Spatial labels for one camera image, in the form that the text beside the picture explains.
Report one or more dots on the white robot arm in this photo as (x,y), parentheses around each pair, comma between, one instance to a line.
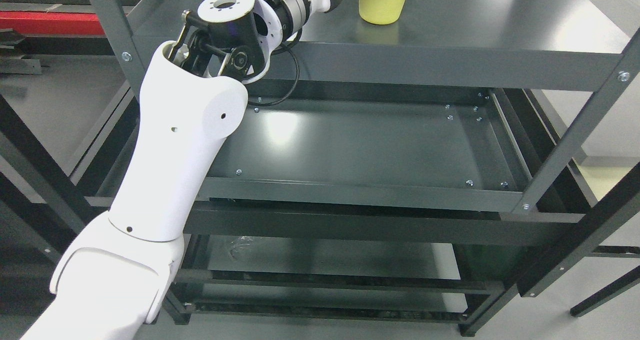
(115,275)

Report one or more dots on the black metal shelf rack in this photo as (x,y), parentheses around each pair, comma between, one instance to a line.
(415,172)

